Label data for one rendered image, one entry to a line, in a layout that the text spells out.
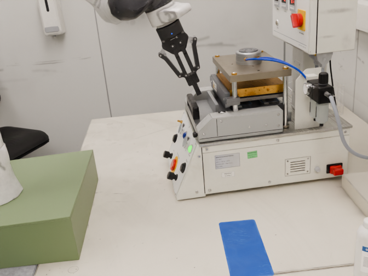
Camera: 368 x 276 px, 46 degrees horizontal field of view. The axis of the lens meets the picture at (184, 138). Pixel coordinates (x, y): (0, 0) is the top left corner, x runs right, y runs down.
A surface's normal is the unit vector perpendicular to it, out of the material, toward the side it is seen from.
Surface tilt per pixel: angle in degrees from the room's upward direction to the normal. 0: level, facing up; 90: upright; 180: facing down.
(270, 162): 90
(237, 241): 0
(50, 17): 90
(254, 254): 0
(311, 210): 0
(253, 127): 90
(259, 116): 90
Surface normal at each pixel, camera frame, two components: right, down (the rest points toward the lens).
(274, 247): -0.08, -0.92
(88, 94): 0.07, 0.38
